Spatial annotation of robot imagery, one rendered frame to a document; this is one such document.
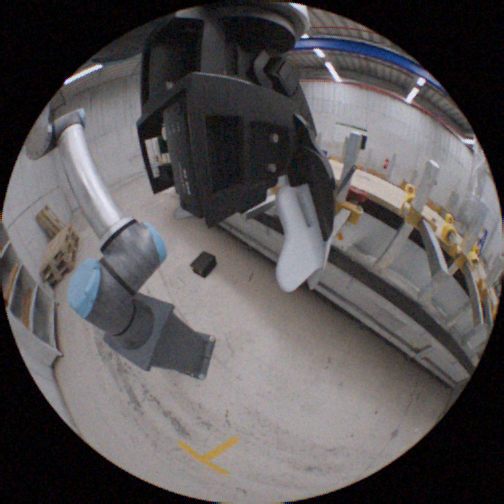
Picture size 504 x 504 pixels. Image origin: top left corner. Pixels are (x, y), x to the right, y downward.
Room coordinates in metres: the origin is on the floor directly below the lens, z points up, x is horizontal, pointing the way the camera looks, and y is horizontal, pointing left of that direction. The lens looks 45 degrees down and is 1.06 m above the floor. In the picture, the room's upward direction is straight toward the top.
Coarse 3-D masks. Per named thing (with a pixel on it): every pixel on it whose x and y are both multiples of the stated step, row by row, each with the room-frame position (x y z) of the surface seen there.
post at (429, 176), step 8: (432, 168) 0.26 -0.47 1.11; (424, 176) 0.27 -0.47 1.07; (432, 176) 0.25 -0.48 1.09; (424, 184) 0.26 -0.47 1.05; (432, 184) 0.24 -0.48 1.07; (416, 192) 0.29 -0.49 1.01; (424, 192) 0.26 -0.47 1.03; (416, 200) 0.27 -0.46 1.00; (424, 200) 0.25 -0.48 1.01; (416, 208) 0.26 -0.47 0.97; (408, 224) 0.26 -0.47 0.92; (400, 232) 0.26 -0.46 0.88; (408, 232) 0.25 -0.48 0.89; (392, 240) 0.28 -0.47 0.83; (400, 240) 0.25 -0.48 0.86; (392, 248) 0.26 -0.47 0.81; (384, 256) 0.26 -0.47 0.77; (392, 256) 0.25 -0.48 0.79; (376, 264) 0.27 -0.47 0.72; (384, 264) 0.25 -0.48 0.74
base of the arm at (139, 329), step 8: (136, 304) 0.14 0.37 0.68; (144, 304) 0.16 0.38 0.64; (136, 312) 0.11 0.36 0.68; (144, 312) 0.13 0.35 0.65; (152, 312) 0.15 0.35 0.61; (136, 320) 0.09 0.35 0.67; (144, 320) 0.10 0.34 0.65; (152, 320) 0.12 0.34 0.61; (128, 328) 0.05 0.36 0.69; (136, 328) 0.07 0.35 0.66; (144, 328) 0.08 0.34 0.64; (152, 328) 0.09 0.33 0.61; (112, 336) 0.01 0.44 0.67; (120, 336) 0.02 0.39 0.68; (128, 336) 0.03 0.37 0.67; (136, 336) 0.04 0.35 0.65; (144, 336) 0.05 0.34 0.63; (120, 344) 0.00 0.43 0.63; (128, 344) 0.01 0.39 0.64; (136, 344) 0.02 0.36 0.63
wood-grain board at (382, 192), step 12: (336, 168) 0.91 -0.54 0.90; (336, 180) 0.63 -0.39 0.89; (360, 180) 0.71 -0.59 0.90; (372, 180) 0.80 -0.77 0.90; (372, 192) 0.53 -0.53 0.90; (384, 192) 0.58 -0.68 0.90; (396, 192) 0.68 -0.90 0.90; (384, 204) 0.46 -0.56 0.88; (396, 204) 0.45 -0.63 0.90; (432, 216) 0.47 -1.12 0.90; (444, 240) 0.23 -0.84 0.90; (480, 264) 0.00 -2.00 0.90; (492, 288) -0.35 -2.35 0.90
